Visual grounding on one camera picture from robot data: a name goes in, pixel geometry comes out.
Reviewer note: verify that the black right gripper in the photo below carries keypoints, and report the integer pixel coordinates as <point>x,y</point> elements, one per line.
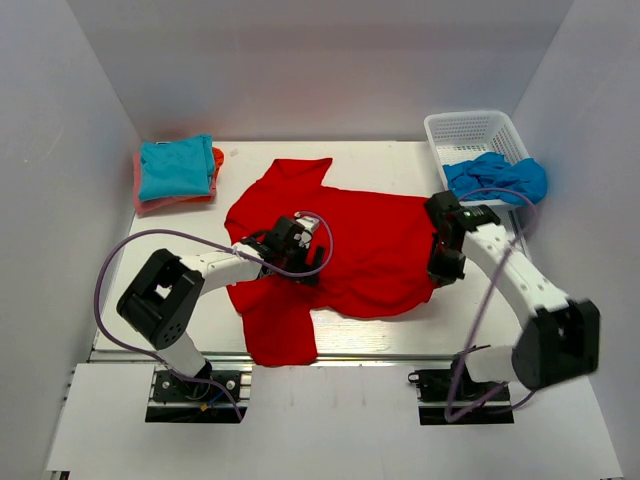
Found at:
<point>437,269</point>

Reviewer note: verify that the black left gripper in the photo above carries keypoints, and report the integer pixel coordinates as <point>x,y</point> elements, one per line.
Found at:
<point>315,262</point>

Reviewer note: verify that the red t shirt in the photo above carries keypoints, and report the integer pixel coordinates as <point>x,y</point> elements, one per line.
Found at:
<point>381,246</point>

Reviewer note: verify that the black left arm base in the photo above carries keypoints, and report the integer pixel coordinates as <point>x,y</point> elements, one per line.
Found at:
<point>174,401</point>

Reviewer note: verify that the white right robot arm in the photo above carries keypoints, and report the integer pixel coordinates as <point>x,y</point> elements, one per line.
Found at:
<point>560,336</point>

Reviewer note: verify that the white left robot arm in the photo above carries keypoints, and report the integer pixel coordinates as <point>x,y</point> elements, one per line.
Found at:
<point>160,300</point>

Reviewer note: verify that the crumpled blue t shirt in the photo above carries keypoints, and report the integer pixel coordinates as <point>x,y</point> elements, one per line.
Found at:
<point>491,177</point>

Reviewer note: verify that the white plastic basket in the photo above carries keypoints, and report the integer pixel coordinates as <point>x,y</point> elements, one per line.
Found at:
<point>457,137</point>

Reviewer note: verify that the folded orange t shirt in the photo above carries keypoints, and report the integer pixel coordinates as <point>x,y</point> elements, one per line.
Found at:
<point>218,156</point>

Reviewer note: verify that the folded teal t shirt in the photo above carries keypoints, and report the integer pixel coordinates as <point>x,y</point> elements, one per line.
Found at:
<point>183,168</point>

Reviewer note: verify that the folded pink t shirt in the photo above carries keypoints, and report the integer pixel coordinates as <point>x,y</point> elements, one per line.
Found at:
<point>145,207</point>

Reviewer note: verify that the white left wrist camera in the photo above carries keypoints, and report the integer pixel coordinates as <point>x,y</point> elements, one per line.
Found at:
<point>309,225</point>

